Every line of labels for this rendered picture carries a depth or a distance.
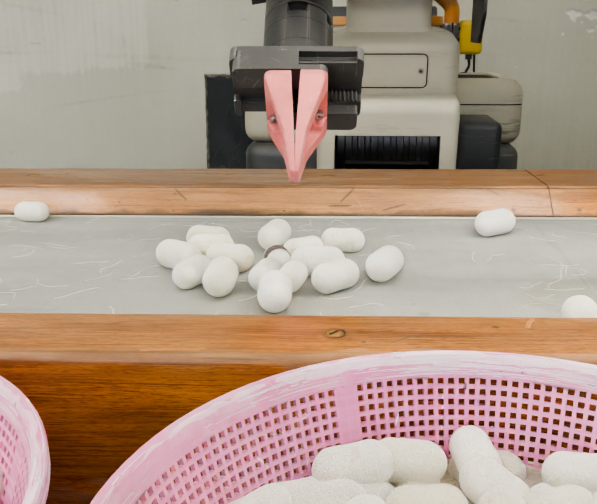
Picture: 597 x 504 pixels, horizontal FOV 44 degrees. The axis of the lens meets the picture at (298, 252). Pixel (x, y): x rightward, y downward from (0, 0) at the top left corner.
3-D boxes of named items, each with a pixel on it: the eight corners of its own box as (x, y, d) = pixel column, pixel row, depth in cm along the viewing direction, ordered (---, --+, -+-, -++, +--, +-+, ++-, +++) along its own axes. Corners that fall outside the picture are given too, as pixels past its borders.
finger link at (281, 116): (363, 147, 50) (360, 49, 55) (258, 146, 51) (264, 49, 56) (358, 205, 56) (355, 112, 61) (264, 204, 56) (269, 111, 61)
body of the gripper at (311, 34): (364, 63, 55) (362, -4, 59) (227, 63, 55) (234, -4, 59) (360, 122, 60) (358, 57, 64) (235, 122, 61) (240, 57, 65)
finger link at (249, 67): (328, 147, 51) (328, 50, 55) (223, 146, 51) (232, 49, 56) (326, 205, 56) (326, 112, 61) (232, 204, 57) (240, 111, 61)
